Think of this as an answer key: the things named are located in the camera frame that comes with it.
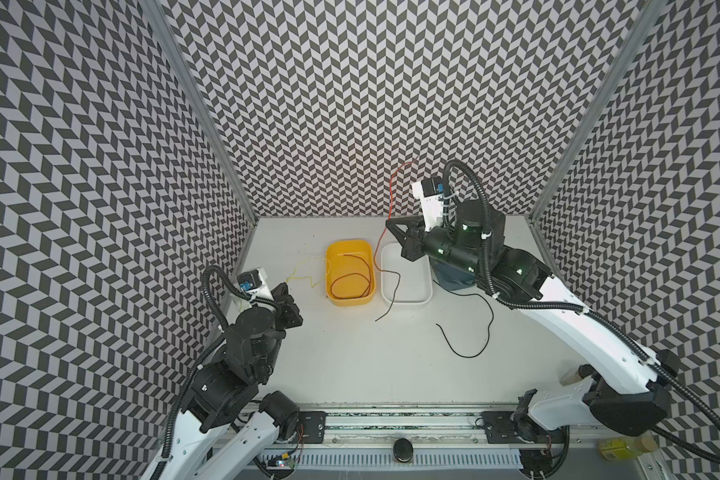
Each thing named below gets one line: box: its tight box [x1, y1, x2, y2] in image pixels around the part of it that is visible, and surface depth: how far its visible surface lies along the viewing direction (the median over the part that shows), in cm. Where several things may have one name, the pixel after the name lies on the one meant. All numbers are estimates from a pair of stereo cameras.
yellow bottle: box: [598, 430, 659, 460], surface depth 65 cm
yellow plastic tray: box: [326, 239, 375, 307], surface depth 101 cm
